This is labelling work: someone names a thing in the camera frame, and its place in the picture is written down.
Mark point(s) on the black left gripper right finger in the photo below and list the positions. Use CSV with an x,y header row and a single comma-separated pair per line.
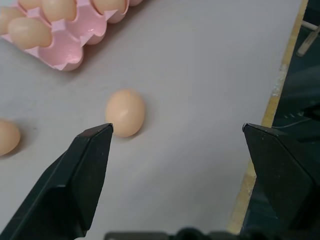
x,y
282,175

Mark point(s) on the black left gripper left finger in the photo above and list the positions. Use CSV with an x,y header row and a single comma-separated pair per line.
x,y
75,180

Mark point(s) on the beige egg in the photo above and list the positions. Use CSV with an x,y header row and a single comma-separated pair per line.
x,y
31,32
125,113
6,18
108,3
7,137
58,8

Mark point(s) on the pink plastic egg tray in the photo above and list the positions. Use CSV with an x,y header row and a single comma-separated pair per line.
x,y
75,30

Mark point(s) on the white wooden stick frame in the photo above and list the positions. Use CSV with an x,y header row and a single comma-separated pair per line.
x,y
308,37

